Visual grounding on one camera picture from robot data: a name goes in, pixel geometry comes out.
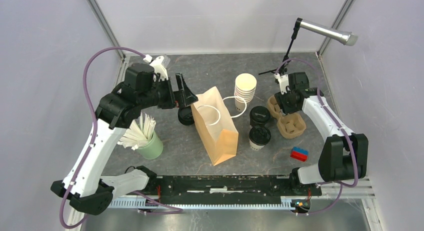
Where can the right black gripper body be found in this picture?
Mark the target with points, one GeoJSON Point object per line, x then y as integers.
{"type": "Point", "coordinates": [285, 102]}

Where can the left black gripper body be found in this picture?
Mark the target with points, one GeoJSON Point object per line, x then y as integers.
{"type": "Point", "coordinates": [166, 95]}

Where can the black coffee lid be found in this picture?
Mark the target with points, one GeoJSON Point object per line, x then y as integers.
{"type": "Point", "coordinates": [260, 113]}
{"type": "Point", "coordinates": [259, 135]}

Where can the black sleeved paper cup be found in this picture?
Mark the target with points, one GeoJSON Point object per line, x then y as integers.
{"type": "Point", "coordinates": [254, 123]}

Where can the brown paper bag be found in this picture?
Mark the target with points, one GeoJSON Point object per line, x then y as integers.
{"type": "Point", "coordinates": [215, 125]}

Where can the white paper cup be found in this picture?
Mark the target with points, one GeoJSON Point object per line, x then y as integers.
{"type": "Point", "coordinates": [256, 146]}

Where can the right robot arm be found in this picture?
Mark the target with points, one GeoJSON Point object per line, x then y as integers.
{"type": "Point", "coordinates": [344, 155]}

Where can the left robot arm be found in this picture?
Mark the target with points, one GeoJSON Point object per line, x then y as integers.
{"type": "Point", "coordinates": [144, 86]}

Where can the stack of black lids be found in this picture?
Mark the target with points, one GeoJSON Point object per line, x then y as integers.
{"type": "Point", "coordinates": [185, 116]}

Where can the brown pulp cup carrier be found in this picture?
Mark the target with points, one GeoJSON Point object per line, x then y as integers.
{"type": "Point", "coordinates": [291, 125]}

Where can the black tripod stand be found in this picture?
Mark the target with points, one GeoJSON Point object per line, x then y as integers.
{"type": "Point", "coordinates": [283, 69]}

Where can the stack of white paper cups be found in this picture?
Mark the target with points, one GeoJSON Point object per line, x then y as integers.
{"type": "Point", "coordinates": [244, 88]}

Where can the green cup holder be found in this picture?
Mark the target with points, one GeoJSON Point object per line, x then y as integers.
{"type": "Point", "coordinates": [153, 149]}

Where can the red and blue block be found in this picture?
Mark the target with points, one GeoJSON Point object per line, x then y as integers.
{"type": "Point", "coordinates": [299, 154]}

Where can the silver cylindrical lamp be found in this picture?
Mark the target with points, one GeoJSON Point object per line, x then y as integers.
{"type": "Point", "coordinates": [343, 37]}

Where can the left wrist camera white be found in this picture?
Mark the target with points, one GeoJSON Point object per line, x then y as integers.
{"type": "Point", "coordinates": [159, 64]}

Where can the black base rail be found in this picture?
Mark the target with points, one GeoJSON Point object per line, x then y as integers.
{"type": "Point", "coordinates": [226, 189]}

